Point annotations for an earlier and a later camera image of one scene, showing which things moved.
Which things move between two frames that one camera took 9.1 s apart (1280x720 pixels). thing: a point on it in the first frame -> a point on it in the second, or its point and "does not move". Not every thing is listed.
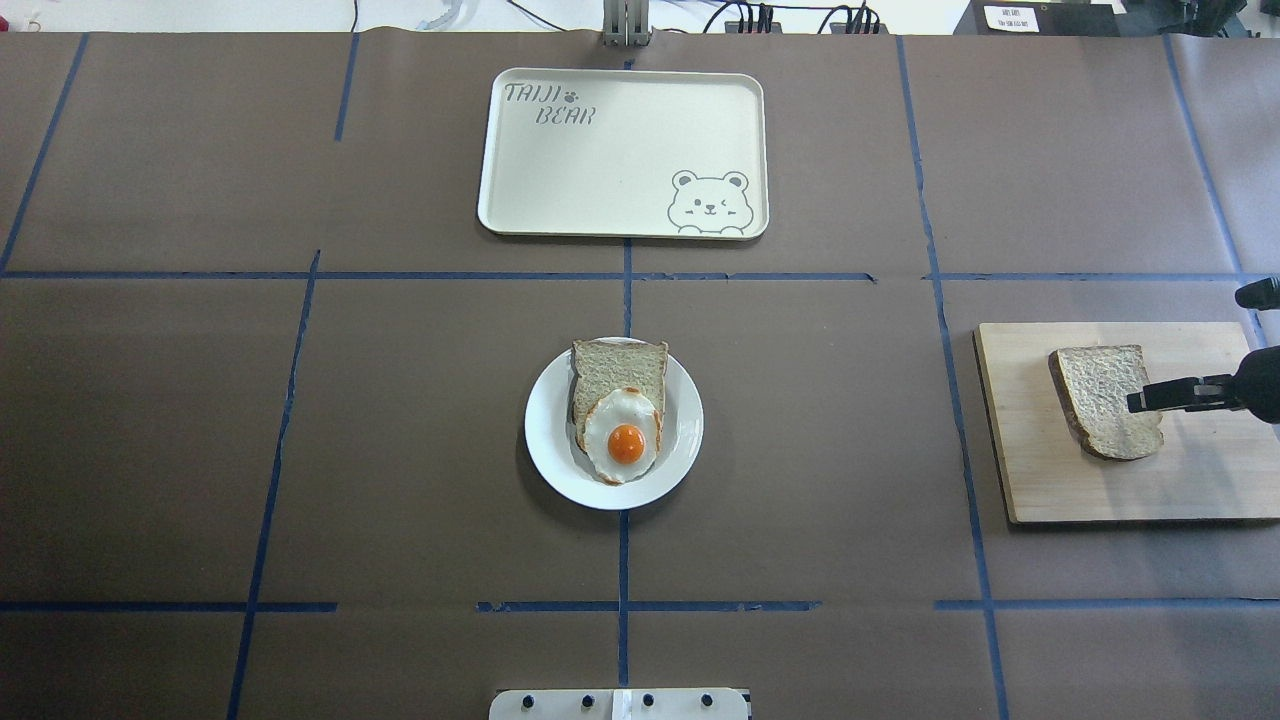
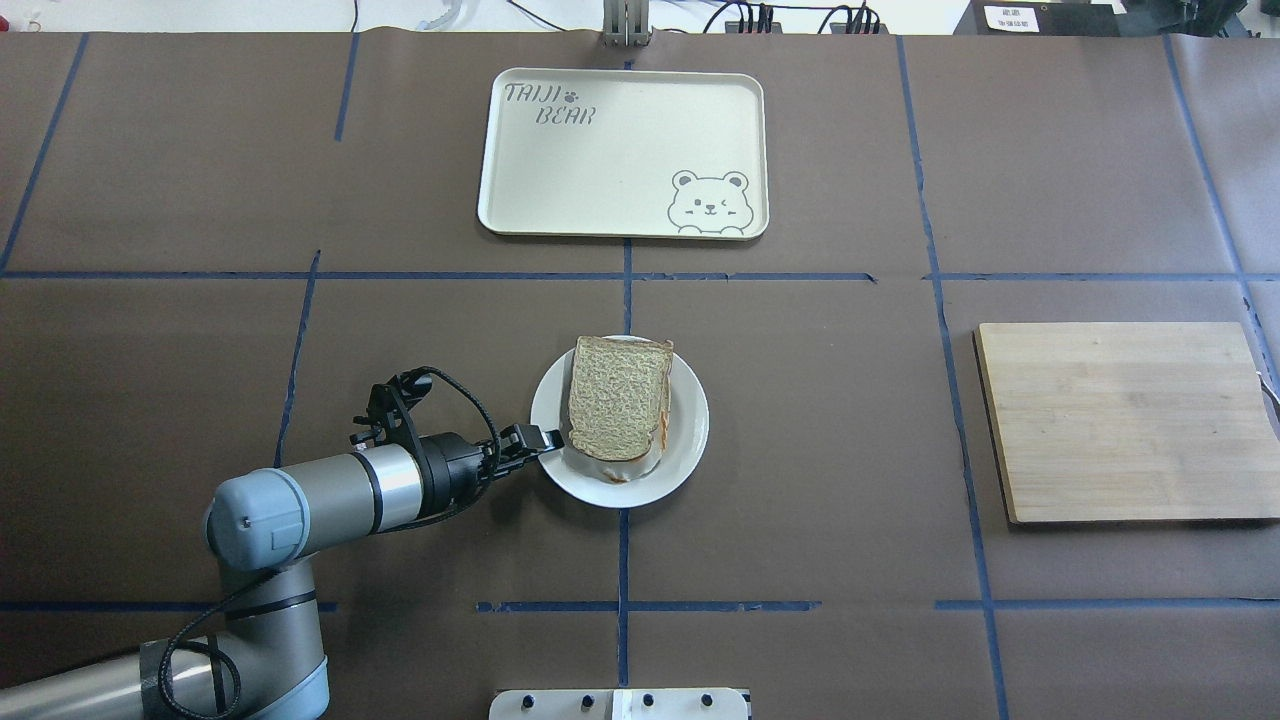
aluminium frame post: x=626 y=23 does not move
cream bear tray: x=626 y=153 does not move
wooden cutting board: x=1211 y=465 does not move
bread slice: x=1093 y=384 -> x=619 y=396
